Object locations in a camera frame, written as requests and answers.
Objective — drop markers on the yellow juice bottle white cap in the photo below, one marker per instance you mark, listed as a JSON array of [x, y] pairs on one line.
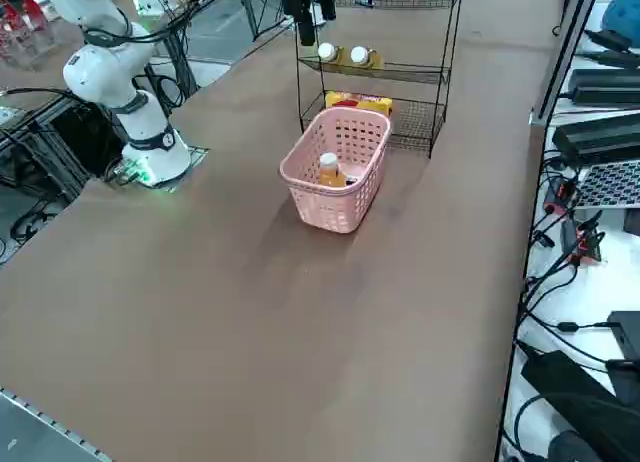
[[330, 174], [326, 51], [358, 55]]

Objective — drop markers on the yellow biscuit packet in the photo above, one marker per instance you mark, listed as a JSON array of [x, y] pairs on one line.
[[370, 102]]

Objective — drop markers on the pink plastic basket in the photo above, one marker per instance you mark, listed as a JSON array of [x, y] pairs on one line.
[[330, 217]]

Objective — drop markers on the clear rack with red boxes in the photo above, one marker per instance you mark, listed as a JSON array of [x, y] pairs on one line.
[[20, 17]]

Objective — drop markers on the black power adapter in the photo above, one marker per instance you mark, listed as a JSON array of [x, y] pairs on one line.
[[595, 137], [605, 87]]

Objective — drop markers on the blue round object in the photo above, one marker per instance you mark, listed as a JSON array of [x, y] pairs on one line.
[[622, 9]]

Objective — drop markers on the red black electronic device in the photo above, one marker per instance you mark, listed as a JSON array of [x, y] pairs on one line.
[[582, 242], [560, 192]]

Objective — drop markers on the grey perforated plate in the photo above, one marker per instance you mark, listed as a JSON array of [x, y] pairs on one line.
[[610, 182]]

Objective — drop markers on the black box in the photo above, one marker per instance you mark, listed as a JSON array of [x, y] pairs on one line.
[[627, 332]]

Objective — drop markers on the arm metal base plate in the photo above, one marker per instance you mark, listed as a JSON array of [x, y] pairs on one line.
[[197, 154]]

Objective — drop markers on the aluminium profile post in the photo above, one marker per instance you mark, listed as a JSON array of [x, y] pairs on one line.
[[565, 57]]

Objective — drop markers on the black metal frame cart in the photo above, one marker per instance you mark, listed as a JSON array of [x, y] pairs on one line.
[[75, 127]]

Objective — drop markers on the aluminium edge rail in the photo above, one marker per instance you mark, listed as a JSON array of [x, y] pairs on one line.
[[40, 427]]

